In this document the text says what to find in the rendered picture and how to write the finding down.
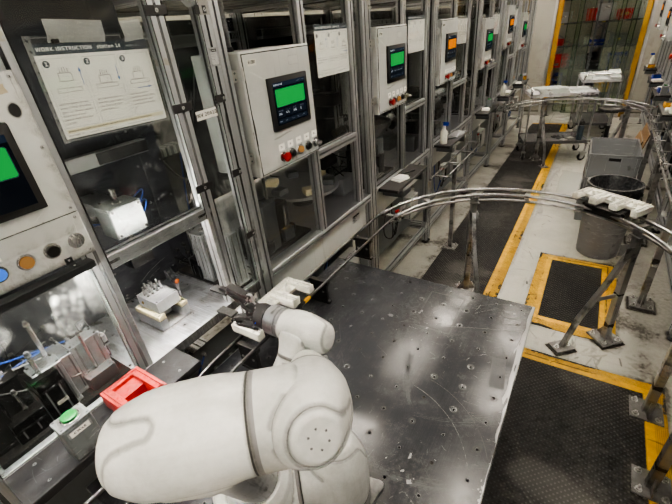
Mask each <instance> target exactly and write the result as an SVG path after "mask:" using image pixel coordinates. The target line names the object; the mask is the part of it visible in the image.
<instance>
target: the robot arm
mask: <svg viewBox="0 0 672 504"><path fill-rule="evenodd" d="M210 291H212V292H215V293H218V294H220V295H223V296H227V295H228V296H229V297H231V298H232V299H233V300H235V301H236V302H237V303H239V304H240V305H241V307H242V308H243V309H244V310H245V311H246V313H240V314H238V311H236V310H234V309H231V308H228V307H226V306H222V307H220V308H219V309H218V310H217V313H220V314H222V315H225V316H227V317H230V318H232V319H231V321H232V322H234V321H236V323H235V324H236V325H237V326H240V327H245V328H249V329H253V330H254V331H256V332H257V331H258V330H259V329H263V331H264V332H265V333H267V334H269V335H272V336H275V337H276V338H279V349H278V354H277V357H276V360H275V362H274V364H273V367H267V368H261V369H254V370H249V371H243V372H234V373H219V374H212V375H206V376H201V377H196V378H192V379H187V380H183V381H179V382H175V383H172V384H168V385H164V386H161V387H158V388H155V389H152V390H150V391H147V392H145V393H143V394H141V395H139V396H137V397H136V398H134V399H132V400H130V401H129V402H127V403H126V404H124V405H123V406H121V407H120V408H118V409H117V410H116V411H114V412H113V414H112V415H111V416H110V418H109V419H108V420H107V421H106V422H105V423H104V425H103V427H102V429H101V431H100V433H99V436H98V440H97V444H96V451H95V468H96V474H97V477H98V479H99V482H100V484H101V486H102V487H103V488H105V489H106V491H107V492H108V493H109V494H110V495H111V496H113V497H115V498H118V499H121V500H124V501H128V502H132V503H138V504H151V503H159V502H161V503H174V502H181V501H188V500H195V499H203V498H209V497H213V504H374V503H375V501H376V499H377V498H378V496H379V495H380V494H381V493H382V492H383V490H384V483H383V482H382V481H381V480H379V479H375V478H372V477H370V476H369V464H368V456H367V455H366V452H365V449H364V447H363V445H362V443H361V441H360V439H359V438H358V437H357V435H356V434H355V433H354V432H353V431H352V430H351V428H352V422H353V404H352V398H351V393H350V390H349V387H348V384H347V382H346V379H345V377H344V376H343V374H342V373H341V371H340V370H339V369H338V368H337V367H336V366H335V365H334V364H333V363H332V362H331V361H330V360H329V359H327V358H325V357H323V356H321V354H324V353H326V352H328V351H329V350H330V349H331V348H332V346H333V343H334V339H335V331H334V328H333V326H332V325H331V324H330V323H329V322H327V321H326V320H324V319H323V318H321V317H319V316H317V315H314V314H312V313H310V312H307V311H303V310H298V309H297V310H293V309H290V308H287V307H283V306H280V305H277V304H274V305H270V304H267V303H258V302H257V301H255V300H254V298H253V296H254V295H255V294H254V293H253V292H248V291H246V290H244V289H242V288H241V287H239V286H237V285H235V284H233V283H230V284H229V285H227V286H221V285H218V284H216V285H215V286H213V287H212V288H210ZM247 303H248V304H247Z"/></svg>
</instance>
